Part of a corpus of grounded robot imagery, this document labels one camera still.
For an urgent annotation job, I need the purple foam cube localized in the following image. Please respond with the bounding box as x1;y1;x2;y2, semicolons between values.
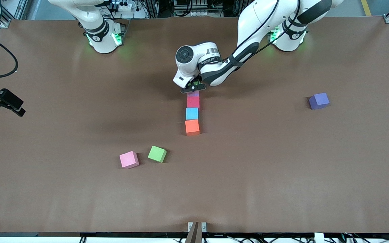
309;92;330;110

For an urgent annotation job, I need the white power strip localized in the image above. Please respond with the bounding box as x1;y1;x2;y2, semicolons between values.
113;1;133;11

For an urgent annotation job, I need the orange foam cube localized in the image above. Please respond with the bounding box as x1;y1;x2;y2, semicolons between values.
185;119;200;136

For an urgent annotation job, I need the white terminal block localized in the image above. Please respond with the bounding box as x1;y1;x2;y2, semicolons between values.
174;0;212;17

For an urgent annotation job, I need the metal table edge bracket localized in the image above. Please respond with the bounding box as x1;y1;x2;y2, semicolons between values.
188;222;207;233

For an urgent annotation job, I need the brown table cover sheet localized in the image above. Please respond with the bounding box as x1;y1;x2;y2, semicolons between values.
0;16;389;234

